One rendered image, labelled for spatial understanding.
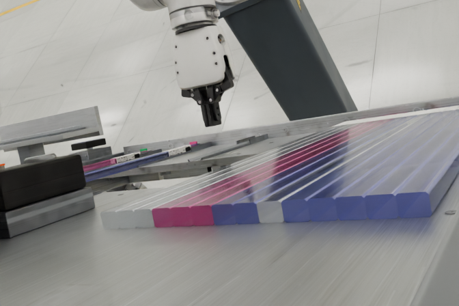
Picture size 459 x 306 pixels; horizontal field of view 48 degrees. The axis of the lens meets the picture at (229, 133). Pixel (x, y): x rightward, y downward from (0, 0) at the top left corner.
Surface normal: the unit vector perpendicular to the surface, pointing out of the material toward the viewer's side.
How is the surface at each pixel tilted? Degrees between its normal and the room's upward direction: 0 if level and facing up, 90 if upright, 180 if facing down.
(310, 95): 90
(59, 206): 90
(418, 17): 0
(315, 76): 90
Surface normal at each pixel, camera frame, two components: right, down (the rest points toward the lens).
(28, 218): 0.84, -0.12
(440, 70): -0.48, -0.61
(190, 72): -0.51, 0.21
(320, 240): -0.18, -0.98
